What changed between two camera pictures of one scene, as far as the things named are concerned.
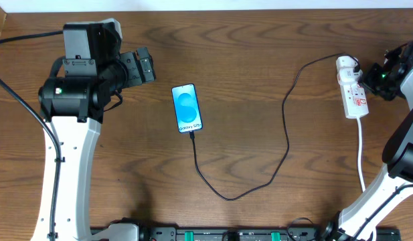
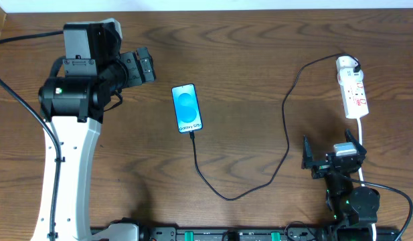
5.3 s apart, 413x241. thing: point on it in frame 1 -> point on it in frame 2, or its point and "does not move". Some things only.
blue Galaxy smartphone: [187, 111] does not move
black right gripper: [373, 80] -> [326, 166]
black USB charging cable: [288, 89] does not move
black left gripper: [133, 69] does not move
